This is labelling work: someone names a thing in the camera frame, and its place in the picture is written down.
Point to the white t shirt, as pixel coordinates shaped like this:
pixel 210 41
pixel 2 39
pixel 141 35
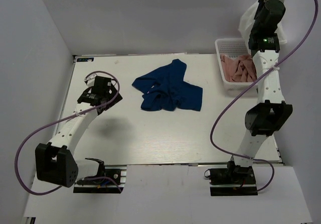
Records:
pixel 247 22

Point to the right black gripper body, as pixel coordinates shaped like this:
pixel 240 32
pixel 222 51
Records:
pixel 255 28

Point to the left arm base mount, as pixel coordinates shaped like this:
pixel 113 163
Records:
pixel 112 182

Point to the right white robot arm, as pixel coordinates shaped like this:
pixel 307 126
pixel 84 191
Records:
pixel 271 111

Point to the blue t shirt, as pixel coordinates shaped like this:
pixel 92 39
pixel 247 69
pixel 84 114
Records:
pixel 165 88

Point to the blue table label sticker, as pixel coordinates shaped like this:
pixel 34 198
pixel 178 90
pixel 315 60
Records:
pixel 85 59

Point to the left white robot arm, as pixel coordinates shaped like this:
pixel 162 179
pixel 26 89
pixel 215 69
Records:
pixel 55 161

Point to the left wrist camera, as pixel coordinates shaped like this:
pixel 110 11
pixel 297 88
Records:
pixel 89 81

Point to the white plastic basket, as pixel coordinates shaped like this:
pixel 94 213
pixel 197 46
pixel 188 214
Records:
pixel 232 47

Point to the pink t shirt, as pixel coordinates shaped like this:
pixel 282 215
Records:
pixel 240 69

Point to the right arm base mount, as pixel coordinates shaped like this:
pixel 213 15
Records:
pixel 225 183

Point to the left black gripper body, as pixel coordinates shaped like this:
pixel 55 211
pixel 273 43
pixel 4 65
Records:
pixel 118 98

